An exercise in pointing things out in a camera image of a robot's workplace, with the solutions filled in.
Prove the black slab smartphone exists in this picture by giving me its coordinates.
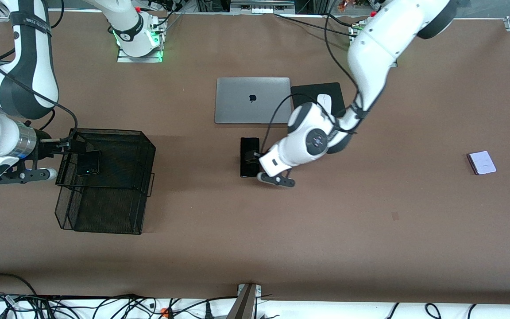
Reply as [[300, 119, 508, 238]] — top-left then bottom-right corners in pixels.
[[240, 137, 261, 178]]

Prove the dark flip phone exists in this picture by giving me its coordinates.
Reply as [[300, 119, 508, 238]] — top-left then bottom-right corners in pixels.
[[77, 150, 102, 176]]

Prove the silver laptop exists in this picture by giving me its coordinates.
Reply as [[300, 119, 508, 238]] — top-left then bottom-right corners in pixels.
[[214, 77, 291, 124]]

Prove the black mesh two-tier organizer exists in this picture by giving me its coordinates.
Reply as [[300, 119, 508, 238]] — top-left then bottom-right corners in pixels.
[[55, 128, 156, 235]]

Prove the black mouse pad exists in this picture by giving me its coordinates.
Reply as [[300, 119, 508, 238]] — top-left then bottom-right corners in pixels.
[[290, 82, 348, 121]]

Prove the white computer mouse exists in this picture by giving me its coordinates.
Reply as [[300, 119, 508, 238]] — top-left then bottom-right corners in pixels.
[[317, 93, 332, 117]]

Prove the white power strip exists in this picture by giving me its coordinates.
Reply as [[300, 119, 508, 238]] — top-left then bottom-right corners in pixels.
[[230, 0, 296, 14]]

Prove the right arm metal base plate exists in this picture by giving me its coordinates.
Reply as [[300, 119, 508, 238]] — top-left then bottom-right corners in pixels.
[[117, 44, 163, 63]]

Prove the thick black cable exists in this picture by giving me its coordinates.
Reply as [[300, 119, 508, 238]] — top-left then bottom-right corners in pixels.
[[0, 272, 39, 296]]

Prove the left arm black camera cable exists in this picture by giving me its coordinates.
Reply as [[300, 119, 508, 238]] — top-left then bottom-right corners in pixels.
[[262, 12, 364, 154]]

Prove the aluminium camera post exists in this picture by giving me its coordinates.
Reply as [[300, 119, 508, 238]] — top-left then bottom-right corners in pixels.
[[225, 284, 262, 319]]

